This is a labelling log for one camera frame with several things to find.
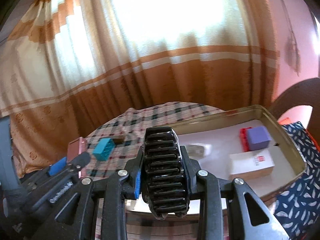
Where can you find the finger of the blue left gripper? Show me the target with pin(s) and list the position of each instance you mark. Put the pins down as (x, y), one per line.
(57, 167)

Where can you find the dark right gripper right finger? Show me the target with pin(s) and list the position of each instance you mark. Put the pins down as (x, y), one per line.
(187, 169)

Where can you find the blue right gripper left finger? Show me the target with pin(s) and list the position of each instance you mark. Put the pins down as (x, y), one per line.
(137, 184)

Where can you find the copper pink case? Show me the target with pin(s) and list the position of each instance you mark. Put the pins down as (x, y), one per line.
(77, 156)

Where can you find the blue toy brick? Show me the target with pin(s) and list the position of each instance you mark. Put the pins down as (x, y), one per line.
(103, 149)

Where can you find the brown comb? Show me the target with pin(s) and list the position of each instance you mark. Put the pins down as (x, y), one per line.
(118, 139)

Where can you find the white box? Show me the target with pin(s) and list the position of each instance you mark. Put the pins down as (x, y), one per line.
(251, 165)

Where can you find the red toy brick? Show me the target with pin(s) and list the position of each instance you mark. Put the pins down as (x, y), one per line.
(243, 138)

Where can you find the purple block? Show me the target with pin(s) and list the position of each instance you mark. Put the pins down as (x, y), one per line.
(258, 138)

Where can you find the plaid tablecloth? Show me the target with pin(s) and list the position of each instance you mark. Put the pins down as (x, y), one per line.
(132, 125)

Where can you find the gold metal tray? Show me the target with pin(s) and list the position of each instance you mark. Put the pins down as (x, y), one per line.
(212, 137)

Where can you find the navy patterned cushion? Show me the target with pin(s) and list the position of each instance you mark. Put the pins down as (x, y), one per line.
(297, 208)

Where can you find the beige orange curtain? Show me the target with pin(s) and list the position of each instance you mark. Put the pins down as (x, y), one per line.
(69, 66)

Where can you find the wooden chair back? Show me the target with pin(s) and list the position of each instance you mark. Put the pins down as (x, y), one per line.
(304, 93)

